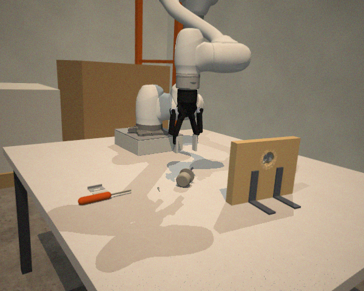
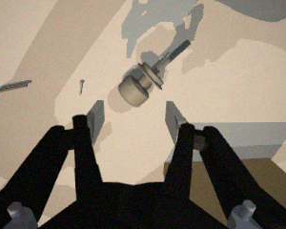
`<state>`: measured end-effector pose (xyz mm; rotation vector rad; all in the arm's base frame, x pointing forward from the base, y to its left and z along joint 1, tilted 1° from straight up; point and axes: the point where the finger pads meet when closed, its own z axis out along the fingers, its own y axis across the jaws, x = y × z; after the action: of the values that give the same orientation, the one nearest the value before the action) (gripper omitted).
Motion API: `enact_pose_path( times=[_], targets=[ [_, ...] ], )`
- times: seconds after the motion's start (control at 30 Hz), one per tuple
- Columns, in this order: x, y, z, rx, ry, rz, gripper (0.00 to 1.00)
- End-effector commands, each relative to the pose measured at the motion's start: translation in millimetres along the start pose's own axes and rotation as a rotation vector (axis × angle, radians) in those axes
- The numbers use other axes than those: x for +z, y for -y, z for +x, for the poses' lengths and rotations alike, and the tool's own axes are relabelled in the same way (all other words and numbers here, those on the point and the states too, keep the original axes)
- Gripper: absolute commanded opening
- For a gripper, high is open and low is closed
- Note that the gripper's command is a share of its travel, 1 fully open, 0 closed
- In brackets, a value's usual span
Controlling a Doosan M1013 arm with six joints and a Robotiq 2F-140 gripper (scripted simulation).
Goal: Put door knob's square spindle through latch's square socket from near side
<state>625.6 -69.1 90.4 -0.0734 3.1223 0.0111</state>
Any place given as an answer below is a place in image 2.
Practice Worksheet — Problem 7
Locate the wooden door slab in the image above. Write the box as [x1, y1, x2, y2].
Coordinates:
[163, 157, 286, 226]

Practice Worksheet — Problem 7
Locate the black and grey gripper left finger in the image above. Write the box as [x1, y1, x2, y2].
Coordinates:
[0, 100, 114, 229]

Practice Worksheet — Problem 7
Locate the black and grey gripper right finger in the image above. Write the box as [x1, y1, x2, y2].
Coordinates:
[152, 101, 286, 229]

